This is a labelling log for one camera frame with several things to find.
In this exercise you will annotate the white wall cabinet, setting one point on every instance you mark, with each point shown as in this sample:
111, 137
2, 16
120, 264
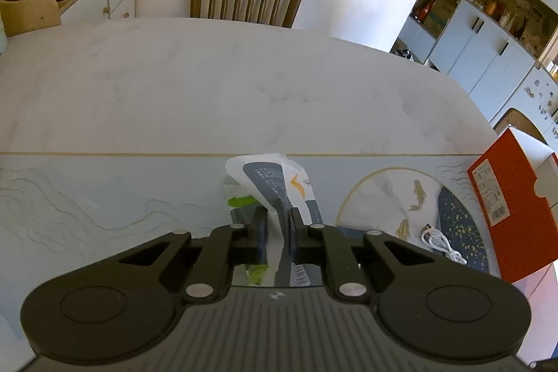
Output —
503, 53

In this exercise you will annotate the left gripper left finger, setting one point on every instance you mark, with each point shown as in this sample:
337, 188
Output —
212, 259

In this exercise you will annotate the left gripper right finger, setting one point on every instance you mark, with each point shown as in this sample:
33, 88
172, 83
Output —
327, 248

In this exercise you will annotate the white grey snack packet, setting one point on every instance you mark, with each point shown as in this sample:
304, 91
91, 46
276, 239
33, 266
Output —
279, 184

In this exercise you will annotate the red white cardboard box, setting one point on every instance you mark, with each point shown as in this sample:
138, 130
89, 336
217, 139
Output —
515, 181

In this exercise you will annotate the right side wooden chair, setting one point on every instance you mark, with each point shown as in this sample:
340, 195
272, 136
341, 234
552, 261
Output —
513, 118

